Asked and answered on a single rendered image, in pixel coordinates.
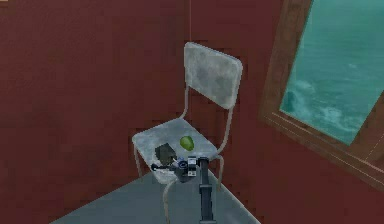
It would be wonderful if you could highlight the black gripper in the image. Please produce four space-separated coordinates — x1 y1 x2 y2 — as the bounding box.
150 159 192 183

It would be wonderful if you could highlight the olive first-aid tin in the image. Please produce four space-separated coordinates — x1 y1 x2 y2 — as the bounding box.
154 142 178 167

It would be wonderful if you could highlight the pale grey metal chair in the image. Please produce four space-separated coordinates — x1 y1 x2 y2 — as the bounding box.
131 41 244 224

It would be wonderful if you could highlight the green apple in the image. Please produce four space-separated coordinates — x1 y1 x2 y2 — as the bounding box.
179 135 195 152

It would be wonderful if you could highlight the wooden framed window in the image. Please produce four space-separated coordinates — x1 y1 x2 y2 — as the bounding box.
258 0 384 193

